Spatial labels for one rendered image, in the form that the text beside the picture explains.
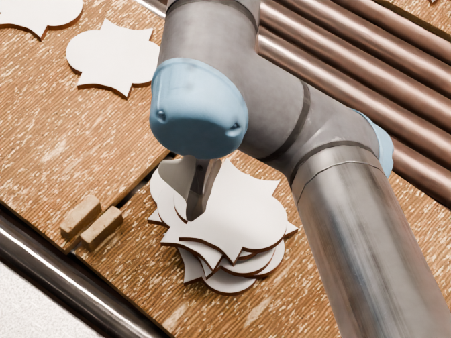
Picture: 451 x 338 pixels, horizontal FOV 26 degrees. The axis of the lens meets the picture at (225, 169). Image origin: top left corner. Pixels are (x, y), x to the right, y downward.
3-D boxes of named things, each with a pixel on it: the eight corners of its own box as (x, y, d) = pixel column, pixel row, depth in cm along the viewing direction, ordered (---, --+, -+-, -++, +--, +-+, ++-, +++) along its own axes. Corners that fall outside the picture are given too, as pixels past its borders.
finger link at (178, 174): (154, 199, 105) (178, 125, 101) (200, 224, 103) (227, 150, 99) (139, 208, 102) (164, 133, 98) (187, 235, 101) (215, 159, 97)
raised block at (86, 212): (70, 243, 120) (67, 233, 118) (60, 235, 121) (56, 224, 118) (103, 210, 122) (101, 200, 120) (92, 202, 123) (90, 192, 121)
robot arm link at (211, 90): (300, 157, 75) (310, 44, 80) (182, 94, 69) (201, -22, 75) (236, 191, 80) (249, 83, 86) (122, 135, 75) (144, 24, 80)
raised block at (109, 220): (90, 254, 119) (88, 244, 117) (80, 245, 120) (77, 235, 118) (125, 221, 122) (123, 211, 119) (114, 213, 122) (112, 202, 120)
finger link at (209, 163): (201, 178, 102) (227, 106, 98) (215, 186, 101) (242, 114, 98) (180, 192, 98) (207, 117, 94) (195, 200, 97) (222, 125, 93)
